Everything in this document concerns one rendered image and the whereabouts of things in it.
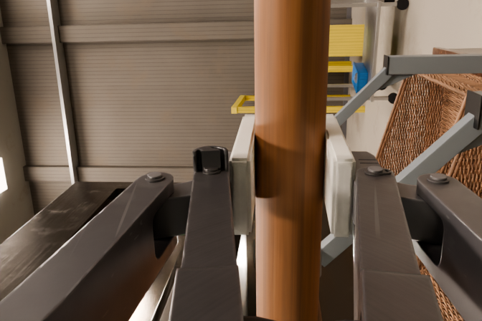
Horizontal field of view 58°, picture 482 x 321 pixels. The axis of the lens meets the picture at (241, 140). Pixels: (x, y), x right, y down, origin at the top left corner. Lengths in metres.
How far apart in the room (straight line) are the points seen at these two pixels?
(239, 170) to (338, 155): 0.04
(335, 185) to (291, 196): 0.03
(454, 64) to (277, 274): 0.94
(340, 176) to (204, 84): 7.93
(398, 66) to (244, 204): 0.92
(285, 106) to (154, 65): 8.07
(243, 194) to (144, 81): 8.18
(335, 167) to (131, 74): 8.25
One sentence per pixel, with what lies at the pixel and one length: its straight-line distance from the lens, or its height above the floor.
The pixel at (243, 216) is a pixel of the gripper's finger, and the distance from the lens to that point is 0.16.
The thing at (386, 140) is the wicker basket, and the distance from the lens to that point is 1.77.
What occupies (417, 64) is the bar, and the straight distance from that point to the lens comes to 1.07.
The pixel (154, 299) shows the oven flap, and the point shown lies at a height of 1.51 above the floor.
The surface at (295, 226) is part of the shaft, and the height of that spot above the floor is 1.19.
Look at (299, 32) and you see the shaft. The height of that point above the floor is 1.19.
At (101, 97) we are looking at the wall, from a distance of 8.67.
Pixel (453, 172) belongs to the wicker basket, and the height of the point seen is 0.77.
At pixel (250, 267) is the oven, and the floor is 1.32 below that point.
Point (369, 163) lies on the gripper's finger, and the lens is 0.17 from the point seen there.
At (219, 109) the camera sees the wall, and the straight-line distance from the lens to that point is 8.11.
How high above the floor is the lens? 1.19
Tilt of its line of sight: 5 degrees up
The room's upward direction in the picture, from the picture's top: 90 degrees counter-clockwise
